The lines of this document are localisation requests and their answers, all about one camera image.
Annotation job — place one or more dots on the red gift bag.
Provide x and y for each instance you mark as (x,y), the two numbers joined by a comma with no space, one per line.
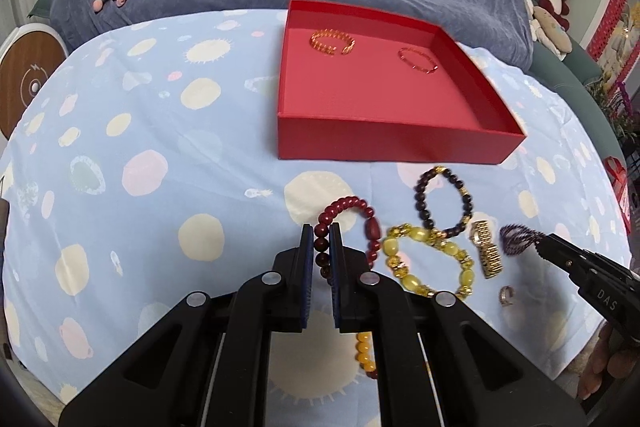
(620,187)

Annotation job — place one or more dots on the light blue dotted sheet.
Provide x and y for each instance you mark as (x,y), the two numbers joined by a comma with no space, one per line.
(150,132)

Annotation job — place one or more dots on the red square box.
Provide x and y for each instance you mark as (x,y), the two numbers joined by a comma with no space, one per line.
(370,97)

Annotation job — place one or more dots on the thin red gold bangle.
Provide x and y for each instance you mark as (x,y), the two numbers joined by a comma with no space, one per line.
(431,70)

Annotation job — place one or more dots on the round wooden white device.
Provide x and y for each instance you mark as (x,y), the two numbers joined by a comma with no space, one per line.
(30,72)

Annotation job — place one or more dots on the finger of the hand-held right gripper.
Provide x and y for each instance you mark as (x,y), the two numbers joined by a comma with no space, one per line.
(585,257)
(605,299)

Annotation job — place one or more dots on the beige plush toy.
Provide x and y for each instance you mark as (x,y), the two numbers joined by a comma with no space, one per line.
(547,24)

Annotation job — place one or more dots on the red wall banner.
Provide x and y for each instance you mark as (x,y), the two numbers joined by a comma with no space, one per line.
(612,7)

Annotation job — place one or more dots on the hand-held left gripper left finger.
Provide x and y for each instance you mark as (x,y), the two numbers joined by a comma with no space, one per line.
(306,267)

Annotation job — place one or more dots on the person's right hand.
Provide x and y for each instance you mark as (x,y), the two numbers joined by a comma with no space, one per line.
(615,362)

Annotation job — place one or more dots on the green sofa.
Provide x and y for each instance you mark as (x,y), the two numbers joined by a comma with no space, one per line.
(565,72)

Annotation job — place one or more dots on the potted plants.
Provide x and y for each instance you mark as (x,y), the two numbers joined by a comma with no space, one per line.
(620,117)

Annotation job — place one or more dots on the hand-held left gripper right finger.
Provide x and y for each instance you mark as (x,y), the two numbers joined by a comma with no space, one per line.
(336,267)

